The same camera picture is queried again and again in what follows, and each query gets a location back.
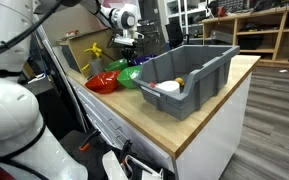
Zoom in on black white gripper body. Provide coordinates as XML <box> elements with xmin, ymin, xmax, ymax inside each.
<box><xmin>113</xmin><ymin>30</ymin><xmax>144</xmax><ymax>49</ymax></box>

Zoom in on green plastic bowl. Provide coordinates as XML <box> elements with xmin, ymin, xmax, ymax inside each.
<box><xmin>104</xmin><ymin>59</ymin><xmax>128</xmax><ymax>72</ymax></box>

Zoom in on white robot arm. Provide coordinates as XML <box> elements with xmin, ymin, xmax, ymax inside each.
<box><xmin>0</xmin><ymin>0</ymin><xmax>139</xmax><ymax>180</ymax></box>

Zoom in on blue plastic bowl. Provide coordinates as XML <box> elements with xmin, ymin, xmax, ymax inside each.
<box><xmin>131</xmin><ymin>54</ymin><xmax>156</xmax><ymax>66</ymax></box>

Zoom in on green bowl beside bin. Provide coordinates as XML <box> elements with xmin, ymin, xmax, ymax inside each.
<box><xmin>117</xmin><ymin>66</ymin><xmax>141</xmax><ymax>89</ymax></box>

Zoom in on red plastic bowl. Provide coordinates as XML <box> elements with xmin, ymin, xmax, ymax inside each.
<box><xmin>85</xmin><ymin>70</ymin><xmax>121</xmax><ymax>94</ymax></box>

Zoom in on grey mesh basket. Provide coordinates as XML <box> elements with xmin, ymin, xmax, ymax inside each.
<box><xmin>112</xmin><ymin>19</ymin><xmax>167</xmax><ymax>60</ymax></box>

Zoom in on silver metal cylinder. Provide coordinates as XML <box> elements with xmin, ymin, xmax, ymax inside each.
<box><xmin>90</xmin><ymin>59</ymin><xmax>104</xmax><ymax>75</ymax></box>

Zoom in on yellow clamps on stand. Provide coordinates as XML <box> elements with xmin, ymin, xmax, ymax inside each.
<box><xmin>82</xmin><ymin>42</ymin><xmax>103</xmax><ymax>71</ymax></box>

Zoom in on black office chair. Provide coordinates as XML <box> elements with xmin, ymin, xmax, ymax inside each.
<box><xmin>166</xmin><ymin>21</ymin><xmax>189</xmax><ymax>49</ymax></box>

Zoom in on grey plastic storage bin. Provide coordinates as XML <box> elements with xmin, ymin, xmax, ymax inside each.
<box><xmin>133</xmin><ymin>45</ymin><xmax>240</xmax><ymax>120</ymax></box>

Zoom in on white drawer cabinet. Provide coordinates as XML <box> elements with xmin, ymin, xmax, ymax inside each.
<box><xmin>69</xmin><ymin>72</ymin><xmax>253</xmax><ymax>180</ymax></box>

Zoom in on wooden shelving unit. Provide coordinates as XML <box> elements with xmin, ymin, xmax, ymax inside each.
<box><xmin>202</xmin><ymin>6</ymin><xmax>289</xmax><ymax>68</ymax></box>

